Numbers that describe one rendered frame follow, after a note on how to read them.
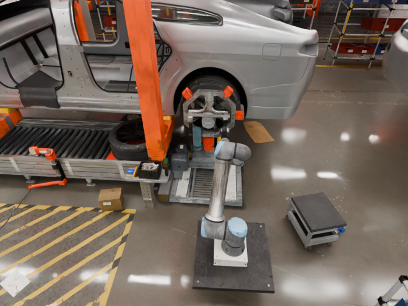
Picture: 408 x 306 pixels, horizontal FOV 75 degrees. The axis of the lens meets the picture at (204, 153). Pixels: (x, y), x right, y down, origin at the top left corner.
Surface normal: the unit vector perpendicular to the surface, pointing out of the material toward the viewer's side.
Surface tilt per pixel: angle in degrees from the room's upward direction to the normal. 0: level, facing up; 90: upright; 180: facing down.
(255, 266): 0
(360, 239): 0
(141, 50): 90
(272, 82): 90
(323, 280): 0
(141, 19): 90
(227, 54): 90
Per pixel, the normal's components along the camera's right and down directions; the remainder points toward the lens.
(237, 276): 0.00, -0.78
